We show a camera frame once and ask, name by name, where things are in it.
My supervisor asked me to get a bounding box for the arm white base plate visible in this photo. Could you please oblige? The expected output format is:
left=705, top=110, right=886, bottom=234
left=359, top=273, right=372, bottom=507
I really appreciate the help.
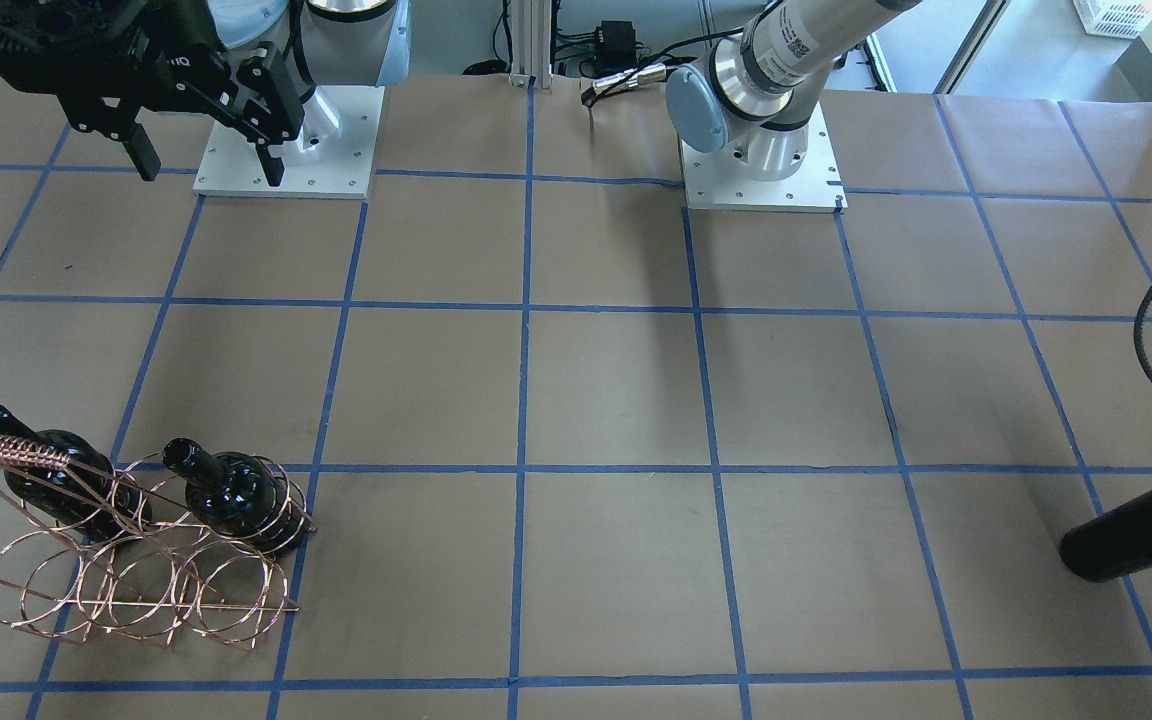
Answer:
left=194, top=86, right=385, bottom=200
left=679, top=105, right=849, bottom=213

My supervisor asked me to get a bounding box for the dark wine bottle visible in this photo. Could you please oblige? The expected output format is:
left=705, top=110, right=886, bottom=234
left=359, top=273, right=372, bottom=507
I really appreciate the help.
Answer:
left=0, top=404, right=154, bottom=544
left=1059, top=488, right=1152, bottom=583

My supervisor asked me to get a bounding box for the copper wire wine basket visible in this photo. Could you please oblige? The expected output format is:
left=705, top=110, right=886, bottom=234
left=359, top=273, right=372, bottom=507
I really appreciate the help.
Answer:
left=0, top=435, right=301, bottom=650

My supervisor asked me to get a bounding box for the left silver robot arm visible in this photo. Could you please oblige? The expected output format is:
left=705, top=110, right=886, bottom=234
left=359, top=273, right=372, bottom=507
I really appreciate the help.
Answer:
left=666, top=1, right=916, bottom=182

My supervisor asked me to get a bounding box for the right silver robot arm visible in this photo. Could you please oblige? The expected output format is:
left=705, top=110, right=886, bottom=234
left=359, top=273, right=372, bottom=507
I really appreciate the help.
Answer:
left=0, top=1, right=411, bottom=192

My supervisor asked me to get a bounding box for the black power adapter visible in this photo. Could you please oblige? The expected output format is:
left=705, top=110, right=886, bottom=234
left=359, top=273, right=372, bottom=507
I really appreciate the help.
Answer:
left=594, top=20, right=637, bottom=70

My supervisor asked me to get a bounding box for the dark wine bottle in basket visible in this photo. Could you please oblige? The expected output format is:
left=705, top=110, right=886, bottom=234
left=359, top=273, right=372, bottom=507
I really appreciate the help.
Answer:
left=0, top=404, right=154, bottom=544

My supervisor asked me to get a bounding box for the aluminium frame post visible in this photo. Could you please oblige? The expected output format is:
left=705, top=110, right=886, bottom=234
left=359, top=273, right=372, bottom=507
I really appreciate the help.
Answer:
left=506, top=0, right=554, bottom=94

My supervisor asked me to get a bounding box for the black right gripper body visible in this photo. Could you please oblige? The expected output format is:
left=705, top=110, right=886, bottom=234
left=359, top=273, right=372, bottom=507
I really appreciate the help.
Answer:
left=0, top=0, right=237, bottom=136

